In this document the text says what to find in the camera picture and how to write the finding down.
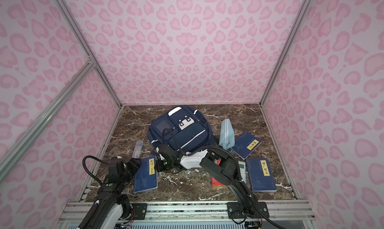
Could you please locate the navy blue student backpack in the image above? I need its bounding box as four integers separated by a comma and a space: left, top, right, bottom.
147, 106, 218, 156

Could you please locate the blue book yellow label back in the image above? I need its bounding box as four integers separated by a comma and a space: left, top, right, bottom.
232, 132, 263, 160

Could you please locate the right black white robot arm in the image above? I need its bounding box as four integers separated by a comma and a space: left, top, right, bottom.
151, 128, 283, 229

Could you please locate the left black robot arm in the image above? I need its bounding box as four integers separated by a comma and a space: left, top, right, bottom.
78, 156, 142, 229

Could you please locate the transparent ruler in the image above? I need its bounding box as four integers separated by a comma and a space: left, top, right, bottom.
132, 141, 144, 159

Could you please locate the red rectangular box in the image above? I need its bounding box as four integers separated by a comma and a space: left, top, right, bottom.
211, 177, 228, 190

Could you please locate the light blue pencil case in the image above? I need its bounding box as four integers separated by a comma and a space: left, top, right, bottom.
219, 119, 235, 150

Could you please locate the teal calculator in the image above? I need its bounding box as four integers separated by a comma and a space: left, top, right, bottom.
238, 161, 247, 182

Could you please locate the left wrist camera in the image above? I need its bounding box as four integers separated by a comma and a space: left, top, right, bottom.
108, 156, 125, 183

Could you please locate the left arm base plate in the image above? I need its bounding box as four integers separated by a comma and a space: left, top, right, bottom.
120, 203, 148, 221

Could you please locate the aluminium front rail frame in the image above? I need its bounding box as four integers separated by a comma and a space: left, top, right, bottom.
53, 200, 319, 229

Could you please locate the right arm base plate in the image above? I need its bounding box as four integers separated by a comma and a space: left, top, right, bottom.
227, 202, 270, 219

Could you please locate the aluminium diagonal frame bar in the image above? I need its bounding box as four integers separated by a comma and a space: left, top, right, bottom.
1, 60, 95, 182

